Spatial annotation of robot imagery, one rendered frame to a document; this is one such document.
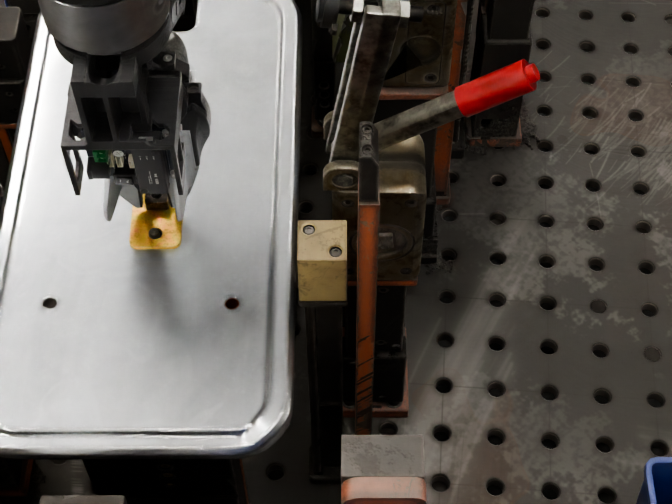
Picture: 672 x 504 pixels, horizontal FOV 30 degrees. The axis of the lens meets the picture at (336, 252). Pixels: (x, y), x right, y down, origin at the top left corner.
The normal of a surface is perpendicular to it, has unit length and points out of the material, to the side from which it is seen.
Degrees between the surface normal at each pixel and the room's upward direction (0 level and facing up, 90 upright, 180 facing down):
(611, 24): 0
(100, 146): 91
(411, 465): 0
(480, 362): 0
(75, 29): 90
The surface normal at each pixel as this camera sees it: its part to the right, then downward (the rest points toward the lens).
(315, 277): 0.00, 0.83
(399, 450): 0.00, -0.56
